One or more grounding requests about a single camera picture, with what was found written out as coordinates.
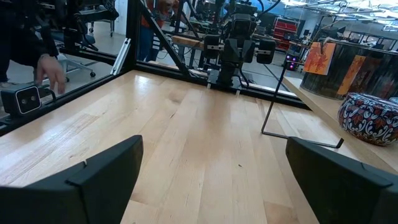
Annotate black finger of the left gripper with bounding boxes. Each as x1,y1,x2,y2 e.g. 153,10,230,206
248,39,277,65
203,34,231,63

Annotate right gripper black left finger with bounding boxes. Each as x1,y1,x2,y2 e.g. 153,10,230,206
0,134,144,224

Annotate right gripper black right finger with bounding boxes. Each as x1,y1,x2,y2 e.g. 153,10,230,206
285,136,398,224

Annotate silver candle tin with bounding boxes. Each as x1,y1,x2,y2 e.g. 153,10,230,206
300,37,398,100

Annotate dark floral round candle tin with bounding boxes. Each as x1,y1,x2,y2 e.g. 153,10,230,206
338,92,398,147

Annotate wooden workbench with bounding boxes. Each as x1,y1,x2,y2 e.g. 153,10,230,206
170,34,206,51

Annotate black box with lights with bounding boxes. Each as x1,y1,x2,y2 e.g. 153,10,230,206
285,53,300,71

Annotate red tool cabinet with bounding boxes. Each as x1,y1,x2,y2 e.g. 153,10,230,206
272,17,299,50

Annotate wooden shelf riser, black legs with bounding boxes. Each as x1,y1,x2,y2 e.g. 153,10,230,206
261,60,398,175

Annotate person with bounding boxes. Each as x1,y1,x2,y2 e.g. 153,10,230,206
136,0,184,63
0,0,60,85

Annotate person's hand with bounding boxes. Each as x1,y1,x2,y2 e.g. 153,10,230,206
36,55,67,95

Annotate white framed office chair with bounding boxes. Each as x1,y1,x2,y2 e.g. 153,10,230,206
51,18,121,78

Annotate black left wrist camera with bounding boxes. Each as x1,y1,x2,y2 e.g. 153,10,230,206
231,12,257,40

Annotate black aluminium table frame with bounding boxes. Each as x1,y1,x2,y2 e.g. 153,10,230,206
0,0,312,138

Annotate silver aluminium bracket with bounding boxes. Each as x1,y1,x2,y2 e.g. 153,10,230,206
110,37,132,77

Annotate black camera cable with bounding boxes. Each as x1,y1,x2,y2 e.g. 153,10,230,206
39,84,57,104

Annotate black table-level camera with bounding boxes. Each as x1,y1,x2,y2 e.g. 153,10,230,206
0,83,43,118

